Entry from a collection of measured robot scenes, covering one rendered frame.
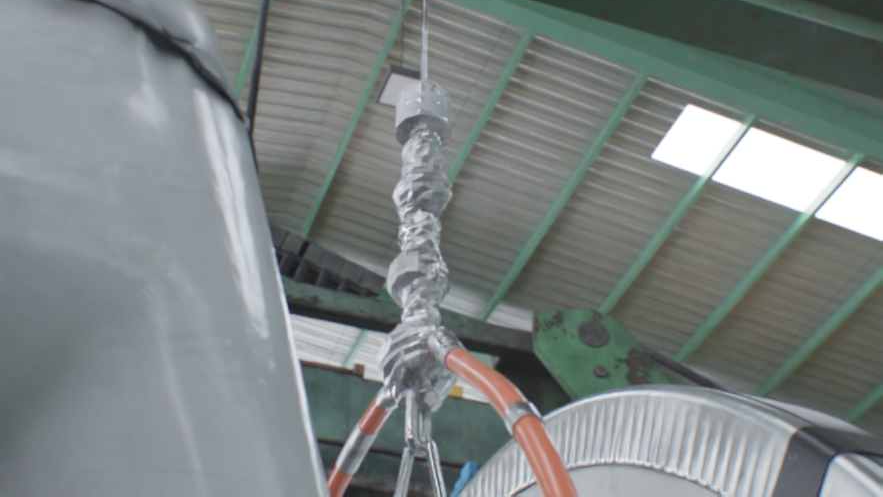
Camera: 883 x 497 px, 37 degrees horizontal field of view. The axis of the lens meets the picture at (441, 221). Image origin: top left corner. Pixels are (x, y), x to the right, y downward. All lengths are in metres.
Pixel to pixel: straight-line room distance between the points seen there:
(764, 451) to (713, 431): 0.05
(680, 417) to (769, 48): 3.32
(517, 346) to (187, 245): 1.68
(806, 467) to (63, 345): 0.42
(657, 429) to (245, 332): 0.50
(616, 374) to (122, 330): 1.68
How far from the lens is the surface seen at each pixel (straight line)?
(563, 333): 1.89
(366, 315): 1.83
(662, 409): 0.71
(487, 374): 0.62
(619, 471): 0.75
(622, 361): 1.89
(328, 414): 1.71
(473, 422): 1.77
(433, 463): 0.72
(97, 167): 0.22
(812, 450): 0.59
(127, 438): 0.21
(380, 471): 1.69
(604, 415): 0.78
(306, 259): 1.84
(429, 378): 0.74
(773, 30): 3.94
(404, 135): 0.87
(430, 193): 0.82
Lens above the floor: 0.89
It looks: 40 degrees up
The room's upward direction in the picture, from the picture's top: straight up
